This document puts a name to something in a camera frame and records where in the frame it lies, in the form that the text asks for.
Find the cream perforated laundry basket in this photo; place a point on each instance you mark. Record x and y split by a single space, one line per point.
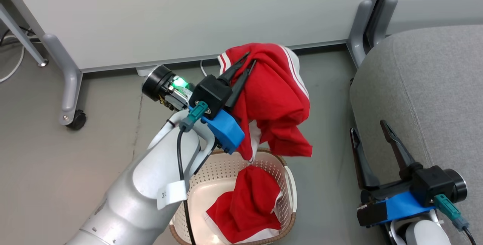
211 177

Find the teal left camera connector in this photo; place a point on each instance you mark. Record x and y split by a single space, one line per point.
196 114

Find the grey fabric sofa seat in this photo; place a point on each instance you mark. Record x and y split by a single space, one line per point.
434 105

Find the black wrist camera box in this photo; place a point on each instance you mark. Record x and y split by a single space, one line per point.
209 94
430 184

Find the grey metal table leg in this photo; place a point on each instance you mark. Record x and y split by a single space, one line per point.
22 35

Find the black caster wheel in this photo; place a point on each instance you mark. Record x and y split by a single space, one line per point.
78 121

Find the blue right camera mount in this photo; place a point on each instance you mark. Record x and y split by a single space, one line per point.
403 205

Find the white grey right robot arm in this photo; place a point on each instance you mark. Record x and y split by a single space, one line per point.
426 235

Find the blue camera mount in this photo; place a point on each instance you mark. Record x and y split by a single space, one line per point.
403 205
226 130

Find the wide white partition panel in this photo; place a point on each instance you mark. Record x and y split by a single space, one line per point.
188 11

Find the blue left camera mount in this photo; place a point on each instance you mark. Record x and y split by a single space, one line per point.
226 130

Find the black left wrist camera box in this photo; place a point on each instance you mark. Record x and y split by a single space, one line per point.
209 94

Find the grey partition leg with caster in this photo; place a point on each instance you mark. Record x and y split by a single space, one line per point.
69 82

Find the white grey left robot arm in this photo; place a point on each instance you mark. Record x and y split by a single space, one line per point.
132 199

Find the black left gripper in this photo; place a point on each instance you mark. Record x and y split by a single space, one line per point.
156 82

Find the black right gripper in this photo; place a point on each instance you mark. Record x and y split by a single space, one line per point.
388 193

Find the red garment white trim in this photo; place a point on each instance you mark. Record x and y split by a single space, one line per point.
245 207

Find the teal right camera connector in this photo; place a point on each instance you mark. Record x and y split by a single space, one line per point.
447 207

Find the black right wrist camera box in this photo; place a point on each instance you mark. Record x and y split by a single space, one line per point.
430 184

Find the teal camera connector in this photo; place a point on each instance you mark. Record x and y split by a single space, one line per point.
196 114
447 207

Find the red garment white stripes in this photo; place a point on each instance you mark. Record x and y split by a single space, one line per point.
271 97

